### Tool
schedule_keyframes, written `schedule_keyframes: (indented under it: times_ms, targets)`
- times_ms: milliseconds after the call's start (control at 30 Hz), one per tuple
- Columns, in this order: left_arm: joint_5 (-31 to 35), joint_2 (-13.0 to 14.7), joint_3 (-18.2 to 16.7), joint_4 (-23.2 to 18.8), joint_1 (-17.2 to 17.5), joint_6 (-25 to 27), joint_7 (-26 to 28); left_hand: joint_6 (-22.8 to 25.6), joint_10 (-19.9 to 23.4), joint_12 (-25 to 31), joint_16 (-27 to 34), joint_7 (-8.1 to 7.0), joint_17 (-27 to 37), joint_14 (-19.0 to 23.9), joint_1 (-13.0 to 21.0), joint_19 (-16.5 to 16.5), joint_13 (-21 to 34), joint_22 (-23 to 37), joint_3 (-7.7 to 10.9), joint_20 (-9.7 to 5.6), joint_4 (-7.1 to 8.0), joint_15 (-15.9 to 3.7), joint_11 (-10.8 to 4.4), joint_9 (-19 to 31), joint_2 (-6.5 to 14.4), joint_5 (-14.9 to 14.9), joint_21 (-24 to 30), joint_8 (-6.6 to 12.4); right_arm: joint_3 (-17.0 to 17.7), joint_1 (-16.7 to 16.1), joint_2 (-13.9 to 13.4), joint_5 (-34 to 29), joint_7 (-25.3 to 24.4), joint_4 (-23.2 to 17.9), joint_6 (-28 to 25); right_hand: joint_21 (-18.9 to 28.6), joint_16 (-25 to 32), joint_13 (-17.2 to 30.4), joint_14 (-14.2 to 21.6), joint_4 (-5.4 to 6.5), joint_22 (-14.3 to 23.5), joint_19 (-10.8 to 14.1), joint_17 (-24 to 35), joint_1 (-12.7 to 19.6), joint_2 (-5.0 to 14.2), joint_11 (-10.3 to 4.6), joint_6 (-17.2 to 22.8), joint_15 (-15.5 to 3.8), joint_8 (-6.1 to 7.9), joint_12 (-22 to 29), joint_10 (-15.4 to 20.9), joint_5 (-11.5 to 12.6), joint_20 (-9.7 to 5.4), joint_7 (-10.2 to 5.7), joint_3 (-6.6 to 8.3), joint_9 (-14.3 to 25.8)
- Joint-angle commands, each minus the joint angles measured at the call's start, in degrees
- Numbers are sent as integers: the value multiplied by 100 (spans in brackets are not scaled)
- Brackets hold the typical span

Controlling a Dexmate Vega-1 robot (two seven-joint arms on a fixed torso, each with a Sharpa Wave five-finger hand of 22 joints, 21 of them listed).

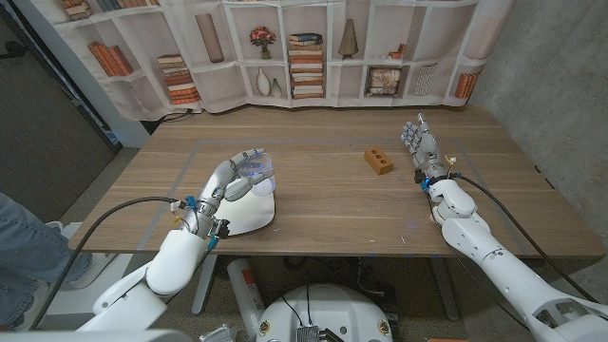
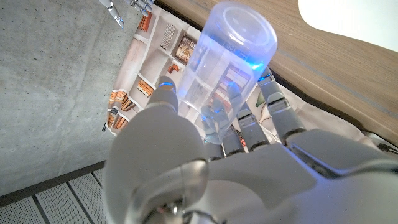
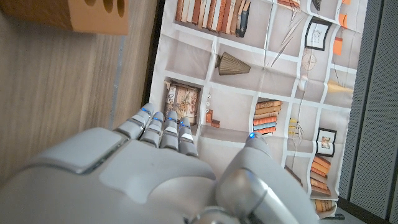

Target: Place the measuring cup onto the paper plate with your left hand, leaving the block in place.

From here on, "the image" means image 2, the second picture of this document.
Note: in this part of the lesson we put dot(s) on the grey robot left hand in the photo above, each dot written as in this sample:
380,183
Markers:
248,186

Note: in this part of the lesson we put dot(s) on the clear plastic measuring cup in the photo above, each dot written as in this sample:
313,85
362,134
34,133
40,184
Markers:
230,46

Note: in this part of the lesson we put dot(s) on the printed bookshelf backdrop cloth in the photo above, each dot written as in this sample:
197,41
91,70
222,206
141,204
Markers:
149,62

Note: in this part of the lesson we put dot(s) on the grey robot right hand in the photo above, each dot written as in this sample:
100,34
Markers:
115,14

